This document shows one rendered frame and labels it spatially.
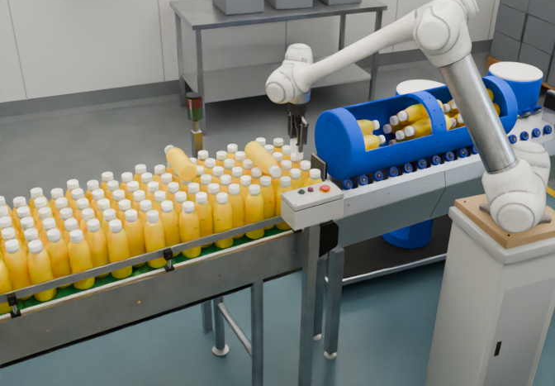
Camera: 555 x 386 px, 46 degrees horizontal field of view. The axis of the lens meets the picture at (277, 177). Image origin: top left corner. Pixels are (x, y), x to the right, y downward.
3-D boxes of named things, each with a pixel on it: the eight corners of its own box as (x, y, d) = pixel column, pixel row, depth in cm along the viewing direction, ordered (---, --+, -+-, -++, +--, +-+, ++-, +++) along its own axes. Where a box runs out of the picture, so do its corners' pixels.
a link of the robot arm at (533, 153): (543, 195, 232) (556, 139, 222) (540, 219, 217) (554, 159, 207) (495, 186, 238) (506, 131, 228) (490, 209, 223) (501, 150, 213)
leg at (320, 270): (323, 339, 321) (329, 233, 290) (312, 343, 319) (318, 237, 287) (316, 331, 325) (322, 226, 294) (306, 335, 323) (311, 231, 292)
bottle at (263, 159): (263, 148, 252) (286, 169, 238) (250, 160, 252) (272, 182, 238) (253, 136, 248) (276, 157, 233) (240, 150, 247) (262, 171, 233)
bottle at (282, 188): (275, 220, 250) (276, 177, 240) (294, 220, 249) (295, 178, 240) (274, 230, 244) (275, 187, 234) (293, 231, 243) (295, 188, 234)
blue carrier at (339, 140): (509, 148, 295) (525, 90, 280) (348, 193, 259) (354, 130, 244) (467, 121, 316) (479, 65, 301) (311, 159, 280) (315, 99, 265)
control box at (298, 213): (343, 216, 234) (344, 192, 229) (294, 231, 226) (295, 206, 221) (328, 203, 241) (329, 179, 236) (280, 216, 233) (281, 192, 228)
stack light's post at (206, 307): (212, 331, 325) (202, 131, 270) (205, 334, 323) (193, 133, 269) (210, 326, 328) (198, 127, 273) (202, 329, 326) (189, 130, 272)
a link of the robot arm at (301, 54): (289, 78, 245) (277, 91, 234) (290, 38, 237) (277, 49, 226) (316, 83, 241) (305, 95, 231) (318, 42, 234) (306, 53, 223)
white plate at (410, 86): (410, 75, 346) (410, 78, 347) (387, 92, 326) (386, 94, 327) (461, 87, 333) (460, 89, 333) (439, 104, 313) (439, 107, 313)
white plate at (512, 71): (552, 78, 344) (552, 80, 345) (528, 60, 368) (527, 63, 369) (502, 80, 341) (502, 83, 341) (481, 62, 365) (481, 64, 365)
